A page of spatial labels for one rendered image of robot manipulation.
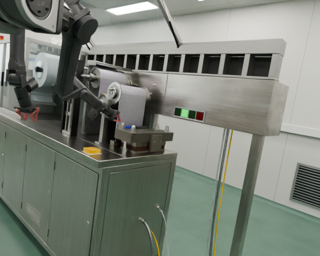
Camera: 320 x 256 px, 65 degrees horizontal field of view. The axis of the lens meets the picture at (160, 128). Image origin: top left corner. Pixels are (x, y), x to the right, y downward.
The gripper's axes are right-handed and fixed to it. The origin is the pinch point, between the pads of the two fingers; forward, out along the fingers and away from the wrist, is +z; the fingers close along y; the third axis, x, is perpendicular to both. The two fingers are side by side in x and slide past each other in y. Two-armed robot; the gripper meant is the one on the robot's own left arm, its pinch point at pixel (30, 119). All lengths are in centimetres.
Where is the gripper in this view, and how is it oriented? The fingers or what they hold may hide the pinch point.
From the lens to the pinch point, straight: 154.6
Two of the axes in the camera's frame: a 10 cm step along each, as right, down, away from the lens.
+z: -0.2, 8.1, 5.9
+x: -2.6, 5.6, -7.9
